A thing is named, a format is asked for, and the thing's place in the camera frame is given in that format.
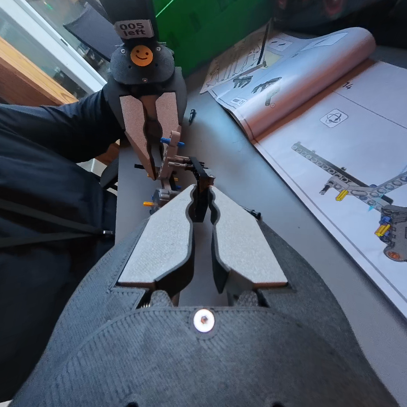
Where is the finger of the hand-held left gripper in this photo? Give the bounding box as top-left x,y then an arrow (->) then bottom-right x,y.
155,92 -> 182,146
120,95 -> 158,181

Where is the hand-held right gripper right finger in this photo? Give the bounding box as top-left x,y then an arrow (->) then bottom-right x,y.
208,185 -> 289,306

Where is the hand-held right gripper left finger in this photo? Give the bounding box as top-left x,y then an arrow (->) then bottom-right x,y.
117,184 -> 196,306

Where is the tan and grey lego assembly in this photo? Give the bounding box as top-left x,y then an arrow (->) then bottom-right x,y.
134,125 -> 186,215

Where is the black lego piece with pins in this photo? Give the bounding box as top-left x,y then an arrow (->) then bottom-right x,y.
168,155 -> 216,223

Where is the person's left forearm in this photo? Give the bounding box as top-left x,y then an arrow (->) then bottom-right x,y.
0,84 -> 125,166

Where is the black lego axle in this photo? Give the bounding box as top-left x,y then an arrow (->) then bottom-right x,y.
258,17 -> 275,65

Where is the lego instruction booklet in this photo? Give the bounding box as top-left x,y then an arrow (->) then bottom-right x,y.
211,27 -> 407,311

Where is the lego set box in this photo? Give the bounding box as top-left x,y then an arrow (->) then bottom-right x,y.
273,0 -> 407,49

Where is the black chair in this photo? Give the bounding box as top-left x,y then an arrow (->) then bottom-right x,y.
63,1 -> 123,61

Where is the green plastic bin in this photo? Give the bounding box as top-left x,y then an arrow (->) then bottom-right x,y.
153,0 -> 278,77

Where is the wooden panel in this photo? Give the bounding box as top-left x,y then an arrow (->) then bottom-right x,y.
0,36 -> 79,107

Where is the person's dark jacket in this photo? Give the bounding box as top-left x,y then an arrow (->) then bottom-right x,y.
0,139 -> 117,402

